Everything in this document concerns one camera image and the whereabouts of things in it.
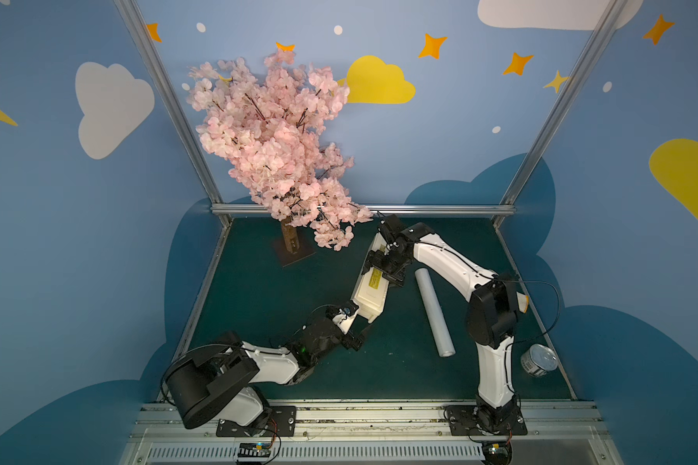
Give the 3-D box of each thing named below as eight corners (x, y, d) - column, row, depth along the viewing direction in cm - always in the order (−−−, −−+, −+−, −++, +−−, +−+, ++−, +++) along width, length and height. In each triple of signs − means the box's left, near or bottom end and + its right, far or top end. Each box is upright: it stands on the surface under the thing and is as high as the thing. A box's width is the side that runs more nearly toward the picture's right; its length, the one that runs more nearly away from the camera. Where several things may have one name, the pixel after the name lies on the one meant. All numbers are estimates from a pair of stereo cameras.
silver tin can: (516, 368, 86) (527, 361, 81) (522, 349, 90) (533, 340, 84) (541, 383, 83) (554, 376, 78) (546, 362, 87) (559, 354, 82)
